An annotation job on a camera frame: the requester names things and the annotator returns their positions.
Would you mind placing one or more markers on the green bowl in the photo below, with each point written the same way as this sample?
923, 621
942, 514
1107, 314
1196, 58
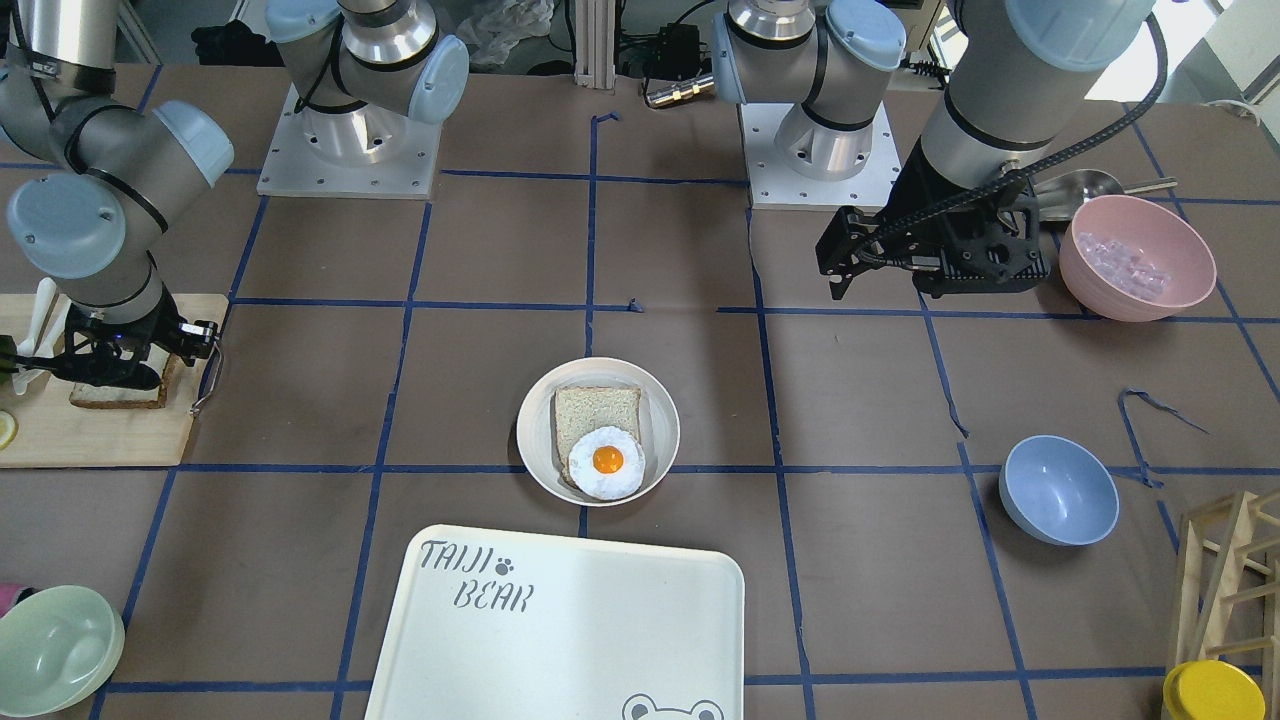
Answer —
57, 648

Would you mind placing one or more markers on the blue bowl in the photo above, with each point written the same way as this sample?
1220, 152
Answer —
1058, 492

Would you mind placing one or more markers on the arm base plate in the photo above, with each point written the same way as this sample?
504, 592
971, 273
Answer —
371, 153
774, 184

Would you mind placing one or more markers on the metal ladle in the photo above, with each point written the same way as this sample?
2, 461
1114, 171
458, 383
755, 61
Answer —
1060, 197

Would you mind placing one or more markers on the white round plate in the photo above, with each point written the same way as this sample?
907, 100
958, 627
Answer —
657, 417

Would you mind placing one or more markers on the wooden cutting board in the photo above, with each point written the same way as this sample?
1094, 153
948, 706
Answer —
52, 433

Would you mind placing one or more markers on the pink cup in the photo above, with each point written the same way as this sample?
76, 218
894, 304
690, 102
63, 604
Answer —
11, 594

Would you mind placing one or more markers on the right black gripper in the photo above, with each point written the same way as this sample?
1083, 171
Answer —
100, 362

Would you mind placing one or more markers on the wooden rack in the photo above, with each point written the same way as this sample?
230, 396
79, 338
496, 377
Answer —
1227, 558

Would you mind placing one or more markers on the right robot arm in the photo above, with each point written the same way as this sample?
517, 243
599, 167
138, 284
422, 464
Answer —
363, 72

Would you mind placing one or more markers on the pink bowl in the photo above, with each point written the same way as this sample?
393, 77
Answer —
1130, 260

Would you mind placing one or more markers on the lemon slice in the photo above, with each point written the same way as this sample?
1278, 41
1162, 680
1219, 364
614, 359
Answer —
9, 427

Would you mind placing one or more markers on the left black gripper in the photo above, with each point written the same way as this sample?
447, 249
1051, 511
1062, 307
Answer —
912, 212

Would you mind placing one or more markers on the white bear tray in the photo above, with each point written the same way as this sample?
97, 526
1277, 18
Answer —
495, 624

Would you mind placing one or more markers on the fried egg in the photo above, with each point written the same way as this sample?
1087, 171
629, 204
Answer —
607, 464

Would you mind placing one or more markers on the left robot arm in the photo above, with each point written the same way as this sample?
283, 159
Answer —
1027, 67

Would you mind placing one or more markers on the bread slice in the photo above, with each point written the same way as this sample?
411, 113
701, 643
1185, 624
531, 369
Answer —
164, 366
577, 410

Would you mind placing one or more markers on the white plastic spoon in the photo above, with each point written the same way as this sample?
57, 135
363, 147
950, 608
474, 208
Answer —
45, 296

